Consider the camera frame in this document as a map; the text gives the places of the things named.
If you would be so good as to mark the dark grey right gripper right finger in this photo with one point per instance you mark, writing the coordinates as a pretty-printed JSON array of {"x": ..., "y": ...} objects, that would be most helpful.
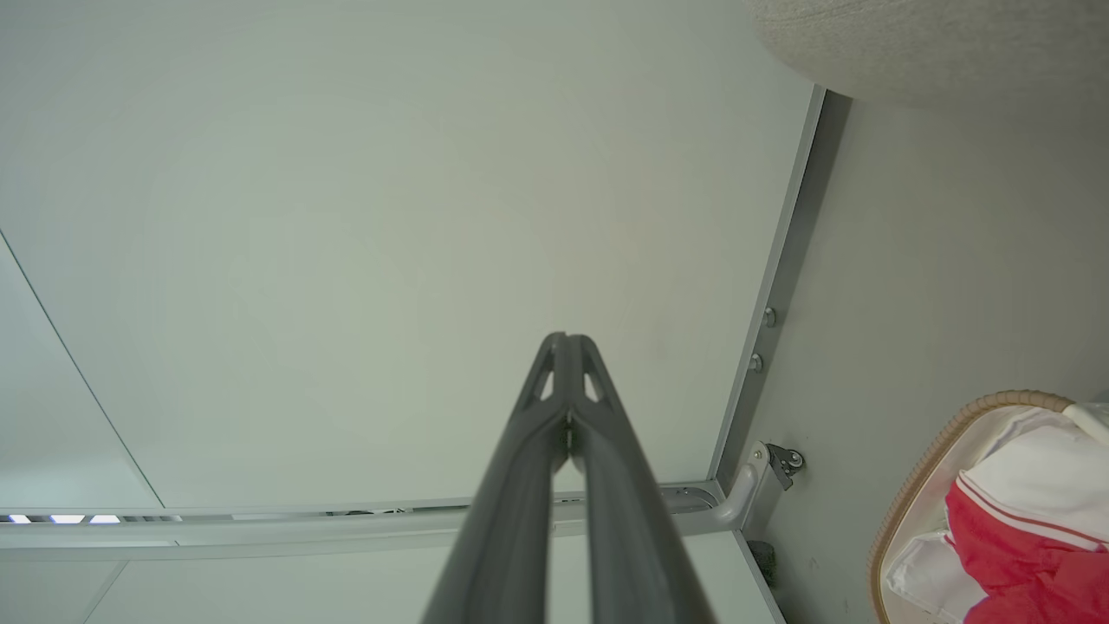
[{"x": 628, "y": 529}]

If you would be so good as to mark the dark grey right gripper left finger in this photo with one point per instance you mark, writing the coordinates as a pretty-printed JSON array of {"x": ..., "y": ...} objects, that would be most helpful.
[{"x": 507, "y": 520}]

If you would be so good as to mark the red jersey black white trim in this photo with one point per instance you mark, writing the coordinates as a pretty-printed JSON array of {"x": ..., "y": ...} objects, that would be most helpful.
[{"x": 1014, "y": 563}]

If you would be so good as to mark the white garment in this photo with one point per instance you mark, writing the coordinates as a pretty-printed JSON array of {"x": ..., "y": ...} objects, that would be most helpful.
[{"x": 1040, "y": 472}]

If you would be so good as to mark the wicker laundry basket white liner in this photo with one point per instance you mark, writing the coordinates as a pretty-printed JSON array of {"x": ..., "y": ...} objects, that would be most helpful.
[{"x": 910, "y": 520}]

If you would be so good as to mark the grey fabric pouf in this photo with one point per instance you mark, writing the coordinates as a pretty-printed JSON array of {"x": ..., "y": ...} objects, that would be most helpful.
[{"x": 944, "y": 48}]

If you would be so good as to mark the grey metal frame rail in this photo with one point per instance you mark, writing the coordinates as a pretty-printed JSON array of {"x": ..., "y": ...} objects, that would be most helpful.
[{"x": 346, "y": 524}]

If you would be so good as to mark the grey metal frame post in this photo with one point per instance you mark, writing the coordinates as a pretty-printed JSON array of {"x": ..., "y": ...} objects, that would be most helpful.
[{"x": 780, "y": 286}]

